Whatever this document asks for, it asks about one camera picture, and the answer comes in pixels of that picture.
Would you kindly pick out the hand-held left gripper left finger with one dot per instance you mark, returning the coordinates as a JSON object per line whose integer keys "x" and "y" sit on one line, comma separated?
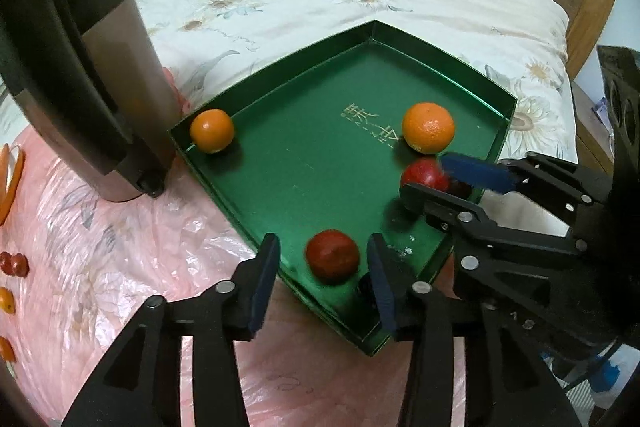
{"x": 262, "y": 287}

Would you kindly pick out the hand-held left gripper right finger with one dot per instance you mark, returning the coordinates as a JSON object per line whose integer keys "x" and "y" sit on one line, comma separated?
{"x": 382, "y": 287}

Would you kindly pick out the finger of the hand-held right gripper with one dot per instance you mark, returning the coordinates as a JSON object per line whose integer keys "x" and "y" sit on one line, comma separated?
{"x": 480, "y": 174}
{"x": 440, "y": 207}

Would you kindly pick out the small red apple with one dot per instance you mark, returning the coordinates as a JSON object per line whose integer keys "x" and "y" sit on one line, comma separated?
{"x": 422, "y": 174}
{"x": 332, "y": 255}
{"x": 19, "y": 264}
{"x": 5, "y": 263}

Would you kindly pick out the large orange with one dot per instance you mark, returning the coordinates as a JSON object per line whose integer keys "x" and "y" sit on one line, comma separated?
{"x": 428, "y": 128}

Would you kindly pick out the green cardboard box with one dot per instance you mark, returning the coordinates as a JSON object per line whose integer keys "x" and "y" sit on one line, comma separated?
{"x": 300, "y": 167}

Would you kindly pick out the small orange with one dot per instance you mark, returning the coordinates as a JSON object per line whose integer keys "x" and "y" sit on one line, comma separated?
{"x": 5, "y": 349}
{"x": 6, "y": 300}
{"x": 212, "y": 130}

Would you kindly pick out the pink plastic sheet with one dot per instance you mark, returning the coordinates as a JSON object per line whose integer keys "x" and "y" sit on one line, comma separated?
{"x": 150, "y": 237}

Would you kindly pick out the black and copper electric kettle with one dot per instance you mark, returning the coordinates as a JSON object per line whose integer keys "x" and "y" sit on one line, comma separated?
{"x": 100, "y": 82}

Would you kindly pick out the carrot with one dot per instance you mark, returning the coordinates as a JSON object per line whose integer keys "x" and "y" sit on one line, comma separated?
{"x": 4, "y": 157}

